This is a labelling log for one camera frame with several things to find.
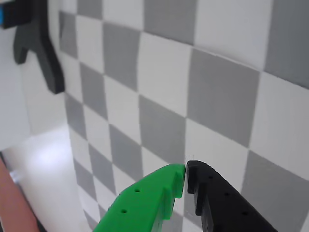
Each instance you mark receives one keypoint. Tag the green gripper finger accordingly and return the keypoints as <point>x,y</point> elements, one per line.
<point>144,205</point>

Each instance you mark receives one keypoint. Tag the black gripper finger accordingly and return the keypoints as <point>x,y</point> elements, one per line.
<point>224,207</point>

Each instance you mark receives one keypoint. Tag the grey white checkerboard mat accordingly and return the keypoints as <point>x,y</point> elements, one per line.
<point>217,96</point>

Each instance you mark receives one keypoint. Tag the blue block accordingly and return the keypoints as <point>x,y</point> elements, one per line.
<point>1,17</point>

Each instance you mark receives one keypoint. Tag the black forked bracket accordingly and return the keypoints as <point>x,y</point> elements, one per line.
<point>46,60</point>

